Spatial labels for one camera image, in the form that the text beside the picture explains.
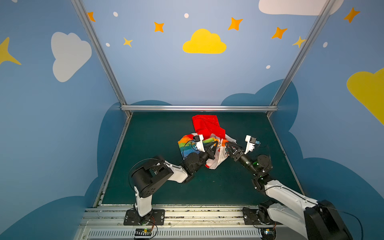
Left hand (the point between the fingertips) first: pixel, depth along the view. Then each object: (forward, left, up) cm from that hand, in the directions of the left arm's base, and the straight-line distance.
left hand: (217, 141), depth 80 cm
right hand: (-3, -5, +3) cm, 7 cm away
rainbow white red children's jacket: (+18, -2, -20) cm, 27 cm away
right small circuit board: (-39, -25, -24) cm, 52 cm away
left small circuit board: (-39, +37, -24) cm, 59 cm away
